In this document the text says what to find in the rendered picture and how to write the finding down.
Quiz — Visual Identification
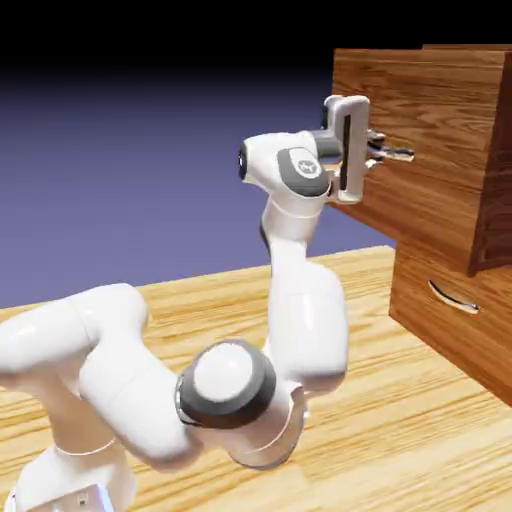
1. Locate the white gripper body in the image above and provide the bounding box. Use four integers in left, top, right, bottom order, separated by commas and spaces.
332, 94, 372, 206

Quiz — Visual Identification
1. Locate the curved silver drawer handle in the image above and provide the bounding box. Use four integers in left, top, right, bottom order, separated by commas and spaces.
368, 142, 416, 164
427, 278, 482, 316

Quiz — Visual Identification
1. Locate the wooden drawer front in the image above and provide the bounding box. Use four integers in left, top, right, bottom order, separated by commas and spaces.
388, 238, 512, 406
326, 47, 512, 278

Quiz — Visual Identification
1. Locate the wooden cabinet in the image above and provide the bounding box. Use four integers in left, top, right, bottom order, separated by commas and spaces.
326, 43, 512, 406

